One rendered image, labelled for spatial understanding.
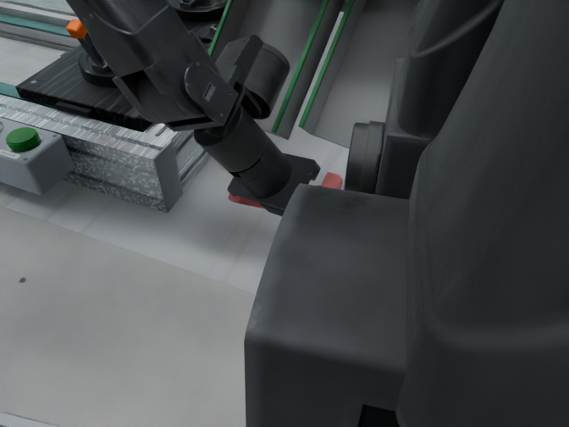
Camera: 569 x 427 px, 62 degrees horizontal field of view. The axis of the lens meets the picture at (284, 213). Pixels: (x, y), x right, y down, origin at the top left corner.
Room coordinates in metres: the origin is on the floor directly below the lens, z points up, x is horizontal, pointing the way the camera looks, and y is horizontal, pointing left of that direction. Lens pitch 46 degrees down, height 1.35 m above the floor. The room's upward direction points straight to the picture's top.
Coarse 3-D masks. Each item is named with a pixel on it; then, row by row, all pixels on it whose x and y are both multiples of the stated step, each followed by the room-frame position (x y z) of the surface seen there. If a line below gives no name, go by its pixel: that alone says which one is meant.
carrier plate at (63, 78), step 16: (80, 48) 0.77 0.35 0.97; (208, 48) 0.77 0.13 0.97; (64, 64) 0.71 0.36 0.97; (32, 80) 0.66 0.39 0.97; (48, 80) 0.66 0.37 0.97; (64, 80) 0.66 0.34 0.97; (80, 80) 0.66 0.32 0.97; (32, 96) 0.64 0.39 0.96; (48, 96) 0.62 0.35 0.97; (64, 96) 0.62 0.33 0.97; (80, 96) 0.62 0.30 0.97; (96, 96) 0.62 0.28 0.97; (112, 96) 0.62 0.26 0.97; (96, 112) 0.59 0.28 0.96; (112, 112) 0.58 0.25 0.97; (128, 112) 0.58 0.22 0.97; (144, 128) 0.56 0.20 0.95
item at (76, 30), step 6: (72, 24) 0.64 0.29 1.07; (78, 24) 0.64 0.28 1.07; (72, 30) 0.63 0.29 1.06; (78, 30) 0.63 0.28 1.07; (84, 30) 0.64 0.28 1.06; (72, 36) 0.64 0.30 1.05; (78, 36) 0.63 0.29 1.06; (84, 36) 0.64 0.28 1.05; (84, 42) 0.64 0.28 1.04; (90, 42) 0.65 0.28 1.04; (84, 48) 0.65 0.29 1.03; (90, 48) 0.64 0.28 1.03; (90, 54) 0.65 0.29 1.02; (96, 54) 0.65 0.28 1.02; (96, 60) 0.65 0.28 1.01; (102, 60) 0.66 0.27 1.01
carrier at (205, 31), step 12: (168, 0) 0.93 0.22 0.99; (180, 0) 0.93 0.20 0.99; (192, 0) 0.93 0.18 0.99; (204, 0) 0.93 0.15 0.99; (216, 0) 0.93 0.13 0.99; (180, 12) 0.89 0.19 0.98; (192, 12) 0.88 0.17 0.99; (204, 12) 0.88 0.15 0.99; (216, 12) 0.89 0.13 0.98; (192, 24) 0.87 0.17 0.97; (204, 24) 0.87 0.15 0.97; (216, 24) 0.87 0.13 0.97; (204, 36) 0.82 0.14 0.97
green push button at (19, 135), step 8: (24, 128) 0.53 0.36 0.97; (32, 128) 0.54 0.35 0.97; (8, 136) 0.52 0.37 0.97; (16, 136) 0.52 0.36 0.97; (24, 136) 0.52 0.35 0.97; (32, 136) 0.52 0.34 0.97; (8, 144) 0.50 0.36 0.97; (16, 144) 0.50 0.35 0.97; (24, 144) 0.50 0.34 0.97; (32, 144) 0.51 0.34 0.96
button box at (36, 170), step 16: (0, 128) 0.55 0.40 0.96; (16, 128) 0.55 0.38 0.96; (0, 144) 0.51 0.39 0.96; (48, 144) 0.51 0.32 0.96; (64, 144) 0.54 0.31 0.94; (0, 160) 0.49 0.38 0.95; (16, 160) 0.48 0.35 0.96; (32, 160) 0.48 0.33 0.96; (48, 160) 0.50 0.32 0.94; (64, 160) 0.53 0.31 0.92; (0, 176) 0.50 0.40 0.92; (16, 176) 0.49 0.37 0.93; (32, 176) 0.48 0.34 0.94; (48, 176) 0.49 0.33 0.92
